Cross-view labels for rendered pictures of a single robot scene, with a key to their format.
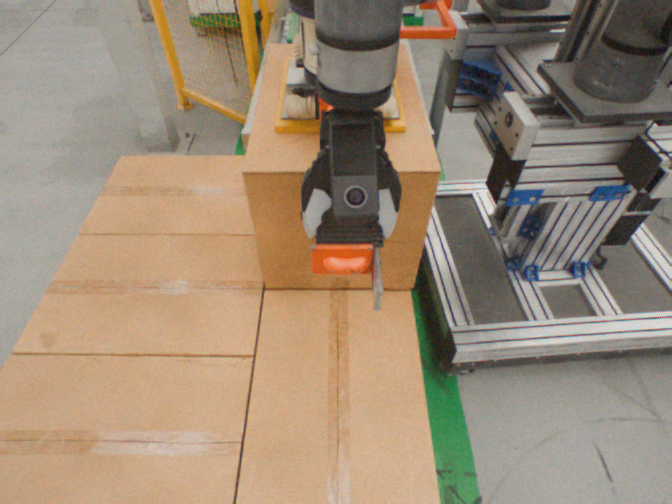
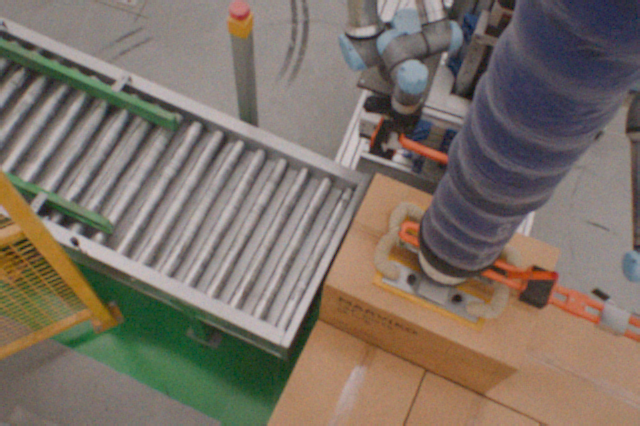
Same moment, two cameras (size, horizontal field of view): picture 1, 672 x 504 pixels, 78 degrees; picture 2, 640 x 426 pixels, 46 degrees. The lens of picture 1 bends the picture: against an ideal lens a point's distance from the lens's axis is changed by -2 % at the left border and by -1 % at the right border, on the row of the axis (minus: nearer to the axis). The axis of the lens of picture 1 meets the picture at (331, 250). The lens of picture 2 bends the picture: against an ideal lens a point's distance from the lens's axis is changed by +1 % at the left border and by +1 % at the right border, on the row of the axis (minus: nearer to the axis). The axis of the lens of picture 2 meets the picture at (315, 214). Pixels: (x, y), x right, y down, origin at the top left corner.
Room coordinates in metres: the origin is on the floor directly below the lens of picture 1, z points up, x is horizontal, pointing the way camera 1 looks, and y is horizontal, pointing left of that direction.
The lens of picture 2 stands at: (1.08, 0.84, 3.03)
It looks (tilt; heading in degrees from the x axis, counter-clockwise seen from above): 67 degrees down; 289
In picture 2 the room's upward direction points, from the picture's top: 6 degrees clockwise
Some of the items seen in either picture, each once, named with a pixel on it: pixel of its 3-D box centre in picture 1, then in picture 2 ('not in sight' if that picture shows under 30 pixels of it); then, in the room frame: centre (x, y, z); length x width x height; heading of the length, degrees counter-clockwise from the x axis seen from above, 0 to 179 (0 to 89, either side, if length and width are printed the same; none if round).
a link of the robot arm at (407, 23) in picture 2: not in sight; (406, 35); (1.34, -0.54, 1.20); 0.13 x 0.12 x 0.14; 46
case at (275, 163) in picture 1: (338, 160); (431, 286); (0.97, -0.02, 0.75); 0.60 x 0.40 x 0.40; 0
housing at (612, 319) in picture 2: not in sight; (612, 320); (0.51, -0.02, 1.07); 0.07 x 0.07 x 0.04; 0
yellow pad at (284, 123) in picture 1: (300, 85); (432, 290); (0.97, 0.08, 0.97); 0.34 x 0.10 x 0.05; 0
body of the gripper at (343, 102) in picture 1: (352, 129); not in sight; (0.40, -0.02, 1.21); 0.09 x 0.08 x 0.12; 0
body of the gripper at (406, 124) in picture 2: not in sight; (404, 115); (1.24, -0.28, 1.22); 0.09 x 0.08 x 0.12; 0
